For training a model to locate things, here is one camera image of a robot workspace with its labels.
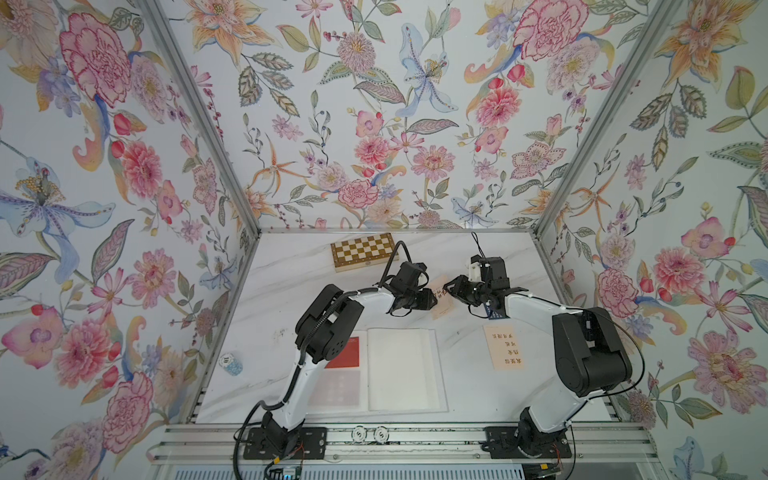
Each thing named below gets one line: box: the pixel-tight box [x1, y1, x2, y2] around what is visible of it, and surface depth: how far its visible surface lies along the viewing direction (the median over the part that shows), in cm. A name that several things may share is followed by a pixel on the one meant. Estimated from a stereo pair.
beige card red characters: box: [428, 274, 455, 321], surface depth 98 cm
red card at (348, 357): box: [325, 336, 360, 369], surface depth 89 cm
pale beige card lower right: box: [483, 325, 525, 371], surface depth 92 cm
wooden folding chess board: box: [330, 232, 396, 273], surface depth 113 cm
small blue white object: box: [218, 352, 244, 376], surface depth 84 cm
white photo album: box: [307, 328, 449, 415], surface depth 86 cm
